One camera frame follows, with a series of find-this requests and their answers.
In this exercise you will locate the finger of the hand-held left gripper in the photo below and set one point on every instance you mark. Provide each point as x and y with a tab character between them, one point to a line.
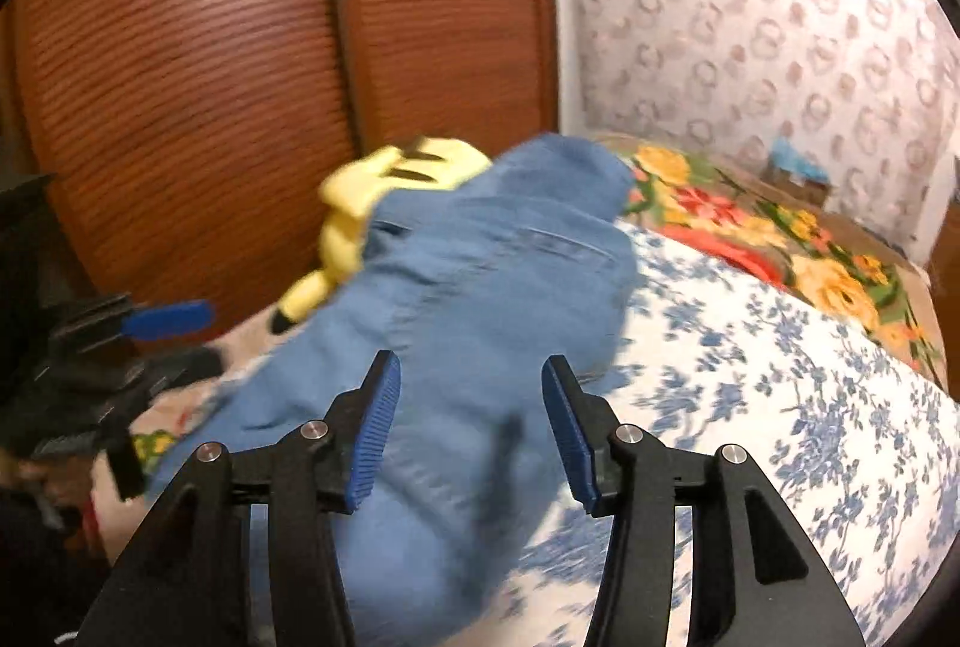
169	320
180	366

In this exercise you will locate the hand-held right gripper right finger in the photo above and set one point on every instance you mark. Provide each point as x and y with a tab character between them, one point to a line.
570	437

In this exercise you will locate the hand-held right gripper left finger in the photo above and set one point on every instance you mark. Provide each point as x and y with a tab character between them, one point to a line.
371	444

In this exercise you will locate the blue denim pants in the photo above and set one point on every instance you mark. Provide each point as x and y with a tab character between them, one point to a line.
450	317

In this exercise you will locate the white blue flowered duvet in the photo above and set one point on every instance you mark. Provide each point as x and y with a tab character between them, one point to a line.
750	392

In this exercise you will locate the yellow plush toy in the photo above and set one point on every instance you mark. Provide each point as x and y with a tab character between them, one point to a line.
390	167

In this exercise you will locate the brown wooden wardrobe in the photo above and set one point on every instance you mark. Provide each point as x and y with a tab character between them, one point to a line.
225	55

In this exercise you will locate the colourful flowered blanket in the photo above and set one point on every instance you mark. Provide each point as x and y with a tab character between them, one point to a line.
825	272

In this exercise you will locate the small cardboard box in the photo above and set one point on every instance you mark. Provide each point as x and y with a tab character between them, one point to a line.
799	186

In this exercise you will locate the light blue cloth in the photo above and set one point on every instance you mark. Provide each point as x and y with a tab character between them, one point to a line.
795	158

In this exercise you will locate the brown wooden nightstand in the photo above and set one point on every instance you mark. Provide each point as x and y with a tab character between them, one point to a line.
946	317

